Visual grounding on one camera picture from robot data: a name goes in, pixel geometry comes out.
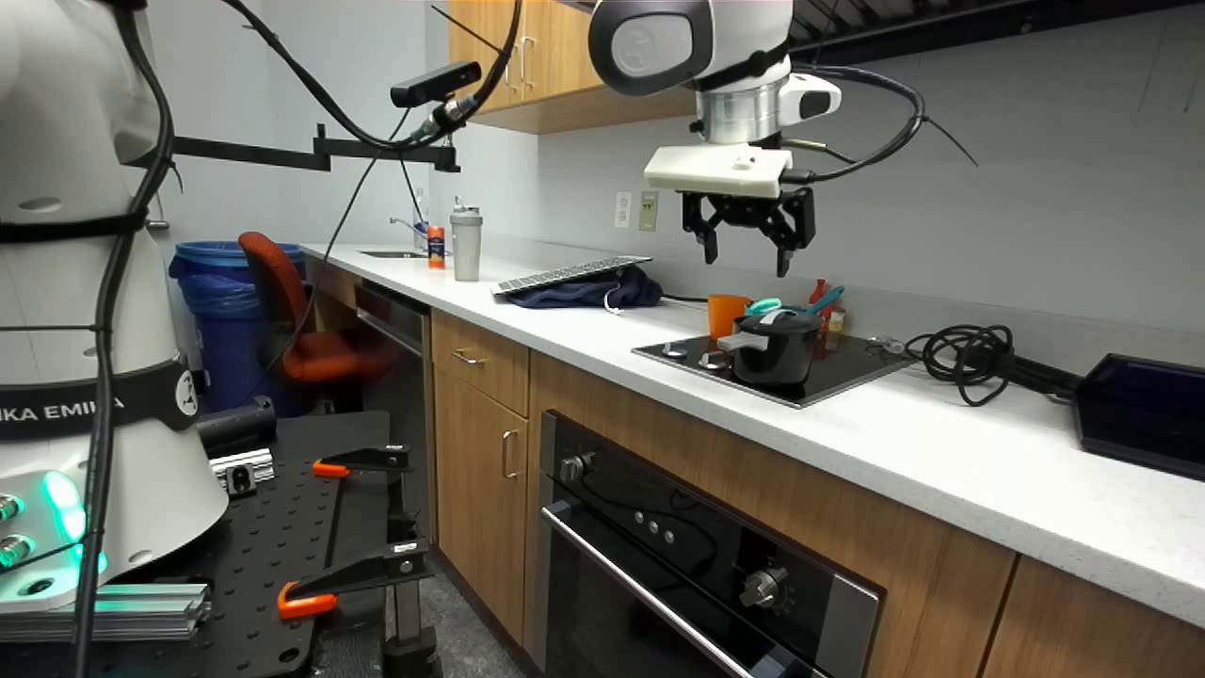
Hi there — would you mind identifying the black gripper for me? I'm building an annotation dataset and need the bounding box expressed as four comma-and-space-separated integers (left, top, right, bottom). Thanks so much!
681, 191, 816, 280

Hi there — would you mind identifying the black pot lid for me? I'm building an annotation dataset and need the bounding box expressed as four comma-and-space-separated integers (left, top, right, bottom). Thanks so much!
751, 306, 816, 327

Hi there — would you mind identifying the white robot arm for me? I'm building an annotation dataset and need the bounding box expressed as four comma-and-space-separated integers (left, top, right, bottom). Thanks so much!
0, 0, 227, 618

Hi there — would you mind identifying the black induction stove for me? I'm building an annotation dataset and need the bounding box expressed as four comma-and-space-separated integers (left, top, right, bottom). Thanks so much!
643, 334, 908, 409

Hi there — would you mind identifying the teal cup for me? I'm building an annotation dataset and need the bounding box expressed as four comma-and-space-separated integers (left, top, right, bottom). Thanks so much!
747, 297, 782, 326

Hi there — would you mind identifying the orange cup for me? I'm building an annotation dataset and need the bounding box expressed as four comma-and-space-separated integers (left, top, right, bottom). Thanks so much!
709, 294, 747, 339

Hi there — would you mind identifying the dark blue cloth bag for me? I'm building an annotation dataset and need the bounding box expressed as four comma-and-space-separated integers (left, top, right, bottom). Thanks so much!
511, 264, 663, 309

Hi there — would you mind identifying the steel range hood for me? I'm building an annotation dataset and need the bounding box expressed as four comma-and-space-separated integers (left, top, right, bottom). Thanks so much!
786, 0, 1199, 63

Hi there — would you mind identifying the steel water bottle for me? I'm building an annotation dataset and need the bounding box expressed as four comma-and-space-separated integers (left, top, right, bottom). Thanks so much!
447, 208, 482, 282

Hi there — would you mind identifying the wooden lower cabinet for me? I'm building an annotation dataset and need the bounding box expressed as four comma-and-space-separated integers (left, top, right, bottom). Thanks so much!
435, 314, 536, 646

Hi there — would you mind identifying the small orange can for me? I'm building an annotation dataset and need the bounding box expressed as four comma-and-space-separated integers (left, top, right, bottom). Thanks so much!
424, 221, 447, 270

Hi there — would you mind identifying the built-in black oven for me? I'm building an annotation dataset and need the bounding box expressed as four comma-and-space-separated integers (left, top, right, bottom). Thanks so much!
537, 416, 880, 678

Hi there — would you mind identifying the red office chair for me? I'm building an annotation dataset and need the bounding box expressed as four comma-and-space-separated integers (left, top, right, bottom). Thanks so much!
237, 230, 396, 396

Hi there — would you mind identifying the blue trash bin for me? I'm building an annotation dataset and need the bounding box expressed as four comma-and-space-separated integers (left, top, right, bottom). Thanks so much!
170, 240, 293, 412

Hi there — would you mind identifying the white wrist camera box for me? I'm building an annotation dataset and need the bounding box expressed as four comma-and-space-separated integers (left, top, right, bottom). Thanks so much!
643, 147, 794, 200

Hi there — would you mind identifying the black pot with handle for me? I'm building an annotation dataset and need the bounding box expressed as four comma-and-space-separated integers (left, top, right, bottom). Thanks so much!
721, 321, 816, 390

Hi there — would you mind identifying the black coiled cable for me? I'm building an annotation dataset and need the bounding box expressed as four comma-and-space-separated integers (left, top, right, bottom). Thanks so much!
899, 321, 1018, 412

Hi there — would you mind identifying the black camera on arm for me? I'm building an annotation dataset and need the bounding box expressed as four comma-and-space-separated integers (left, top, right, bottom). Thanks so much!
387, 60, 482, 110

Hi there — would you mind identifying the orange handled clamp back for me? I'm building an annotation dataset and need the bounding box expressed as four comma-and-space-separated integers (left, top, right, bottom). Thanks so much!
310, 446, 409, 483

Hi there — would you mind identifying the orange handled clamp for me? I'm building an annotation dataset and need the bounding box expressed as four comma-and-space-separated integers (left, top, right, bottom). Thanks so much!
310, 446, 409, 483
275, 543, 424, 622

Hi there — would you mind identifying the orange handled clamp front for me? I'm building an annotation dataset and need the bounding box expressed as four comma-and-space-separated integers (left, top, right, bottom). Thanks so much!
275, 543, 424, 622

